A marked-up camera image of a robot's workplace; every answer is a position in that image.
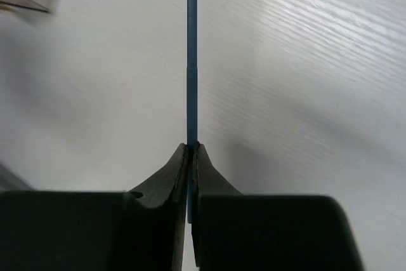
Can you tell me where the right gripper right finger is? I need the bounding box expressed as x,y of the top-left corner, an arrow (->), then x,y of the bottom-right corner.
190,145 -> 363,270

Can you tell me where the blue chopstick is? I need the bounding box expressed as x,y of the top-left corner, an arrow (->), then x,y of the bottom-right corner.
185,0 -> 199,224

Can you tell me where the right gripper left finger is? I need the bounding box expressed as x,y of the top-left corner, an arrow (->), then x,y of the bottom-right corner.
1,144 -> 189,270

